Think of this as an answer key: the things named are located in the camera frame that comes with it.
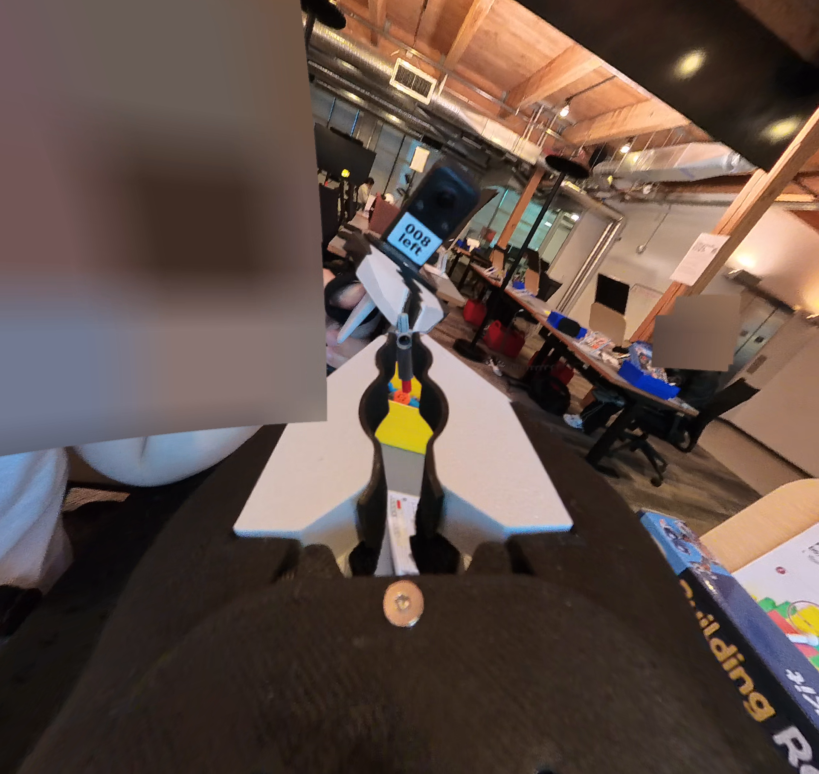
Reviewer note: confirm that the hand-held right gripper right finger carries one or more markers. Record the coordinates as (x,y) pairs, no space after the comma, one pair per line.
(499,467)

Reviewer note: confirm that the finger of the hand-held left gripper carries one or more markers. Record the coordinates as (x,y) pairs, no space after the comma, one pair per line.
(384,287)
(427,312)

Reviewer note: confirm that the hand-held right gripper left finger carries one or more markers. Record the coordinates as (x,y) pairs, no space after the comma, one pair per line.
(320,479)

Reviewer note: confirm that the grey black toy axle assembly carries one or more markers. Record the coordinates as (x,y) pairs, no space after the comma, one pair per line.
(405,361)

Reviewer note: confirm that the long office desk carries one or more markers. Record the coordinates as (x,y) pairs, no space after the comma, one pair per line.
(576,345)

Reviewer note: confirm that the person's left hand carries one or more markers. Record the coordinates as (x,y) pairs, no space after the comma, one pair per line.
(342,297)

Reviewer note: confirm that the red storage bin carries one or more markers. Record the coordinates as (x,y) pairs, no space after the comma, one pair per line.
(475,312)
(504,339)

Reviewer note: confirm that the pile of toy parts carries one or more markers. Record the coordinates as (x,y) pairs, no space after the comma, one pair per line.
(402,396)

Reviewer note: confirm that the yellow bin of toy parts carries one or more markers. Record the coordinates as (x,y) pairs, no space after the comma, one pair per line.
(400,428)

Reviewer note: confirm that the instruction booklet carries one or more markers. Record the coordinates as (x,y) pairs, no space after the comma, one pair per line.
(402,531)

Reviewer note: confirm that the white vent grille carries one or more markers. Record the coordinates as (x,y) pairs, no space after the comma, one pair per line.
(413,81)

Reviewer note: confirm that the blue storage bin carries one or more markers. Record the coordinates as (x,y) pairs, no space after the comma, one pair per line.
(563,321)
(646,380)

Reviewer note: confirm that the person's white clothing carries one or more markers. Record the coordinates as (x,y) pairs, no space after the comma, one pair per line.
(160,460)

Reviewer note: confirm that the open cardboard box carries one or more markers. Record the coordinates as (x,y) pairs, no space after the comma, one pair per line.
(614,313)

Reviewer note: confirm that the black swivel chair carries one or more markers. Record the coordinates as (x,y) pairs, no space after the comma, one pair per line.
(704,415)

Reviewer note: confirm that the white paper sign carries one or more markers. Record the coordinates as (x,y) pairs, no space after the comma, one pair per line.
(700,259)

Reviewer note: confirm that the wooden sheet stand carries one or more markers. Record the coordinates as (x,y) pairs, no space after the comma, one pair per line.
(768,518)

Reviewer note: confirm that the blue toy kit box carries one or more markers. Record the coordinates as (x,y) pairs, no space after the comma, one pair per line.
(723,627)

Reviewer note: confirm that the pale air duct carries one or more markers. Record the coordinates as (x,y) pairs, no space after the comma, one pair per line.
(672,163)

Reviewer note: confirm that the wooden post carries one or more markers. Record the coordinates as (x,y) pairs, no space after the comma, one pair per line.
(755,198)

